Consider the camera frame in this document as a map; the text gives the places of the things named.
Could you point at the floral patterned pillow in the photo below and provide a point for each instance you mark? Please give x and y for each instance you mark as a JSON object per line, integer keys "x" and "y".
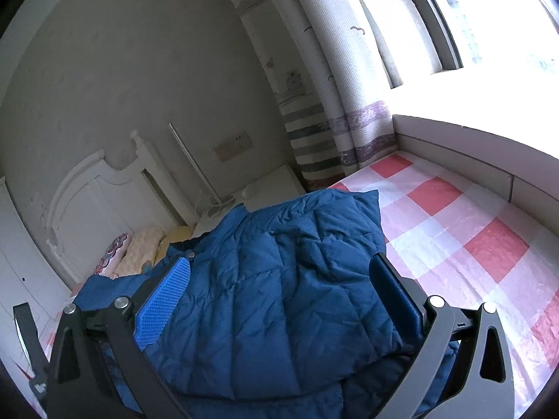
{"x": 113, "y": 255}

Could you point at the white wooden headboard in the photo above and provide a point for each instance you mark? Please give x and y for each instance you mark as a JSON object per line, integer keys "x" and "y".
{"x": 95, "y": 203}

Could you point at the yellow pillow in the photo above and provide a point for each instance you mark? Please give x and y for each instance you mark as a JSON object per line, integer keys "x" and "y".
{"x": 178, "y": 234}

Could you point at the white bedside table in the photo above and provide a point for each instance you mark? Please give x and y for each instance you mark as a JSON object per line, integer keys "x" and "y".
{"x": 276, "y": 187}

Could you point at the patterned striped curtain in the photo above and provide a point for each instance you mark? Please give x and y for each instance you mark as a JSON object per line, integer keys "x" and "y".
{"x": 323, "y": 64}

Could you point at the blue quilted puffer jacket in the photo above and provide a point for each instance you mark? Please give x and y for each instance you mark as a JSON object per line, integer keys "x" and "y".
{"x": 280, "y": 319}

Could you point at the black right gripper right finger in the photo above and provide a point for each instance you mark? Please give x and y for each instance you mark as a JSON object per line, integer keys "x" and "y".
{"x": 480, "y": 384}

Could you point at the beige wall socket panel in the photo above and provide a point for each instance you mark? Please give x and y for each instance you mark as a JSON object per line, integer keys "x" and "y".
{"x": 233, "y": 146}

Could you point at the red white checkered bed sheet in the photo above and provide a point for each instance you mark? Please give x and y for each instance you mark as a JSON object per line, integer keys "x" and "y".
{"x": 460, "y": 241}

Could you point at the white slim desk lamp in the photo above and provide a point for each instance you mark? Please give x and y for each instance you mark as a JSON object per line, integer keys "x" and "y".
{"x": 198, "y": 170}

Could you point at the dark framed window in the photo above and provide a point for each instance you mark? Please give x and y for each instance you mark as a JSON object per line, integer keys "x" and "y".
{"x": 512, "y": 35}

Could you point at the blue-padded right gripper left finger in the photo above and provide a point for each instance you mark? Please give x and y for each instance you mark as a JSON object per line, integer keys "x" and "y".
{"x": 79, "y": 383}

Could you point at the white wardrobe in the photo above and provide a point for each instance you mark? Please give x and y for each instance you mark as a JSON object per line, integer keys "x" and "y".
{"x": 26, "y": 277}

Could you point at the white window sill ledge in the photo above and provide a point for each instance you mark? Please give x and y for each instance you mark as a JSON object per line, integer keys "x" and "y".
{"x": 524, "y": 176}

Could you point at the cream textured pillow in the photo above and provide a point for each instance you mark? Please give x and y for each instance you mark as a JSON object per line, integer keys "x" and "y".
{"x": 142, "y": 249}

